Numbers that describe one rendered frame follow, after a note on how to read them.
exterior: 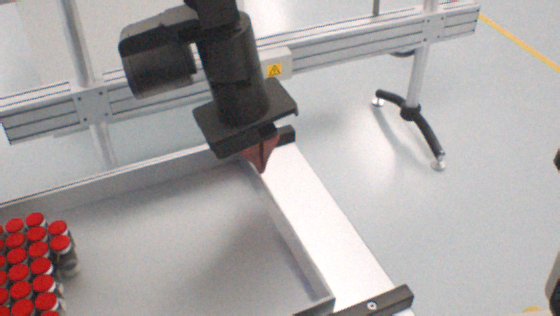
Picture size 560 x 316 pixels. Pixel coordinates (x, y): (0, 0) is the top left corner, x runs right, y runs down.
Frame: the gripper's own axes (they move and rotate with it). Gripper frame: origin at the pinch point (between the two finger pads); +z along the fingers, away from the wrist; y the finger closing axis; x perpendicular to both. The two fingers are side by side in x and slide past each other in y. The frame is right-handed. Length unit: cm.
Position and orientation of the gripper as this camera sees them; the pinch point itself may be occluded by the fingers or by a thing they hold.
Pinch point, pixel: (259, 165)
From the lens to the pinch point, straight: 63.1
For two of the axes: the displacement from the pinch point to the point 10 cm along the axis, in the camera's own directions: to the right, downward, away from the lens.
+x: 4.1, 6.1, -6.8
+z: 1.6, 6.9, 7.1
